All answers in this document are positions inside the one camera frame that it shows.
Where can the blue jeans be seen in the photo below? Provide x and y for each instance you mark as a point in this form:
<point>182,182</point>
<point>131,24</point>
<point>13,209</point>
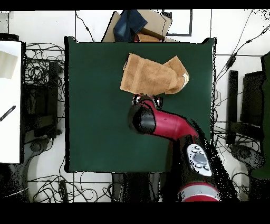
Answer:
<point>128,23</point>

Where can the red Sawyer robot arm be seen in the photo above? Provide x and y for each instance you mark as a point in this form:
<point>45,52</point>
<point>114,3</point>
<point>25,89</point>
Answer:
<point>168,124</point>

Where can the orange-brown terry towel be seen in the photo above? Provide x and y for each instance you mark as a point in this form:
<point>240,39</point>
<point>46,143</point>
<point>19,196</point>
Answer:
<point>149,76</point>

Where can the beige box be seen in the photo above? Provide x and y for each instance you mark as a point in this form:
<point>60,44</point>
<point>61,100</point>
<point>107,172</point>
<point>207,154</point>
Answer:
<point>7,65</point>

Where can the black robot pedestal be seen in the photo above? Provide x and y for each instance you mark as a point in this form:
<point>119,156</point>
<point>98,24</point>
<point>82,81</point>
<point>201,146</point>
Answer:
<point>137,186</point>

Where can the grey chair base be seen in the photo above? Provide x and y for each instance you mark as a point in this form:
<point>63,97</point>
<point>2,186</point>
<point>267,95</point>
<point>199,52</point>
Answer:
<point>35,146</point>

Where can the black mesh panel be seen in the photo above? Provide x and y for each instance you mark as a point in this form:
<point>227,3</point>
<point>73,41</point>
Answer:
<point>253,99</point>

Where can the cardboard box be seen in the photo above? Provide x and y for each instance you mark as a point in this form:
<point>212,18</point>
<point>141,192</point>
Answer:
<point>157,21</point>

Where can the dark green table cloth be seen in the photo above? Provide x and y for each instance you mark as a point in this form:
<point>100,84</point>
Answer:
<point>88,105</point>

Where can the black upright bar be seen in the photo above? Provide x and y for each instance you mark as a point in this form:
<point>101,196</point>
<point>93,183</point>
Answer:
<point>233,95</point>

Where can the black equipment rack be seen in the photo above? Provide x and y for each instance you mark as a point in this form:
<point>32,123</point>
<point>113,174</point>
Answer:
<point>40,118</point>

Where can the white table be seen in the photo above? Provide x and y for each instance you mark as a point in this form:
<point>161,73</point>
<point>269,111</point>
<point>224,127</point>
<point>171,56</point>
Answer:
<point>10,131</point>

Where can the black striped strip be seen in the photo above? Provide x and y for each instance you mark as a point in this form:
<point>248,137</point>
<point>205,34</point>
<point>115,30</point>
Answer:
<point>8,113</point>

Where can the black power strip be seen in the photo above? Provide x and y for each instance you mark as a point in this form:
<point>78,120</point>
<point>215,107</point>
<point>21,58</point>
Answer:
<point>64,190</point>

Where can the dark green fabric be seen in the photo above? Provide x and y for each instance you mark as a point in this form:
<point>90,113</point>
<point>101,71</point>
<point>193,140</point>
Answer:
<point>266,105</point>

